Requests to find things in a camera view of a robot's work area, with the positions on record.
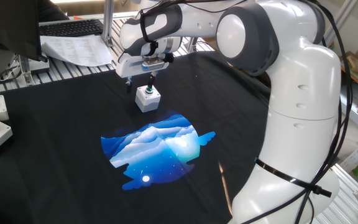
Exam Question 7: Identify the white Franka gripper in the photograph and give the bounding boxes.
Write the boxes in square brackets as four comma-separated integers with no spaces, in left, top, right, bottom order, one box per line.
[115,52,171,95]

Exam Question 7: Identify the white box with green button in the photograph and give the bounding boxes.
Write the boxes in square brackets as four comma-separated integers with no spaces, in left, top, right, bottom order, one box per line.
[134,84,162,113]

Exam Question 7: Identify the white printed paper sheets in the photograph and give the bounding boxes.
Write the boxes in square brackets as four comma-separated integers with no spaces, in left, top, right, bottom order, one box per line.
[40,34,114,68]

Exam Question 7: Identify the black computer keyboard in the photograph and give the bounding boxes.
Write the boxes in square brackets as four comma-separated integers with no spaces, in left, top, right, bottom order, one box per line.
[38,18,104,37]

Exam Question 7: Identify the black t-shirt with blue print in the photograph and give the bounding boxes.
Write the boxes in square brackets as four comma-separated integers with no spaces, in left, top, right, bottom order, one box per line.
[0,51,273,224]

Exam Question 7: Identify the black computer monitor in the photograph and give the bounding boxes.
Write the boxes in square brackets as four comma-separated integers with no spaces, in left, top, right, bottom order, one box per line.
[0,0,48,62]

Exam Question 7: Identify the aluminium frame post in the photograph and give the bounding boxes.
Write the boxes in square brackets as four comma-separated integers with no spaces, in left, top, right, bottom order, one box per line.
[186,37,198,54]
[101,0,115,47]

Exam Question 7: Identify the black cable tie band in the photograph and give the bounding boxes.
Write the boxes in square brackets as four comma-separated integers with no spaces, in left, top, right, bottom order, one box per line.
[255,158,333,198]

